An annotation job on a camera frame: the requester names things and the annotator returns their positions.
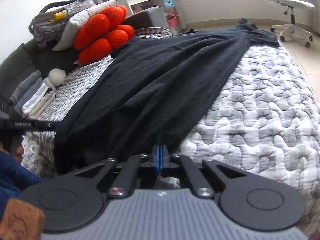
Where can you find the pink basket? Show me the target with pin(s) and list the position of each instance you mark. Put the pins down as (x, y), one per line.
(172, 22)

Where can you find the brown fuzzy patch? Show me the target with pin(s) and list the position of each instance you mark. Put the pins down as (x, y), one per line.
(20, 217)

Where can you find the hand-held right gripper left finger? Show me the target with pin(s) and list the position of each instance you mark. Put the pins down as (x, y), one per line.
(156, 155)

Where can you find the white office chair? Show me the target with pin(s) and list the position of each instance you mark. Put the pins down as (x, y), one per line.
(287, 2)

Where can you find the grey shoulder bag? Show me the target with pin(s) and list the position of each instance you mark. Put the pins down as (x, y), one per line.
(45, 30)

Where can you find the white plush toy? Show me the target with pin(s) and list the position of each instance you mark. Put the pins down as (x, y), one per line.
(57, 77)

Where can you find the stack of folded clothes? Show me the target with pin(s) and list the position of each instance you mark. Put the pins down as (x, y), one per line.
(32, 100)

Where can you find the grey sofa armrest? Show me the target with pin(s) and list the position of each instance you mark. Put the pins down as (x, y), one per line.
(150, 17)

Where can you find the grey white quilted blanket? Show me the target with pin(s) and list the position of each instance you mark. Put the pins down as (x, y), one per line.
(262, 110)

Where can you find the white pillow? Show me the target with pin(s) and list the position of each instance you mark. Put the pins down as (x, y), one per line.
(75, 22)

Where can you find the yellow bottle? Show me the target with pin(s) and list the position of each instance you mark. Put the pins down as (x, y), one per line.
(60, 15)

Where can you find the black T-shirt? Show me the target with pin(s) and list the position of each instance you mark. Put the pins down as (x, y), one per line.
(162, 75)

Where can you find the orange flower cushion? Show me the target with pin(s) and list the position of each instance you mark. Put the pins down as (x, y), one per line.
(100, 30)

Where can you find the person's left hand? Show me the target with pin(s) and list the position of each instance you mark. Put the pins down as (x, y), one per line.
(18, 153)

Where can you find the person's left forearm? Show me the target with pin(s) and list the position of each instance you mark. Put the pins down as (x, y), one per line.
(12, 177)

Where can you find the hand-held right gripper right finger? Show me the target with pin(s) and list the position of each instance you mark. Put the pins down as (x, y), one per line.
(163, 157)

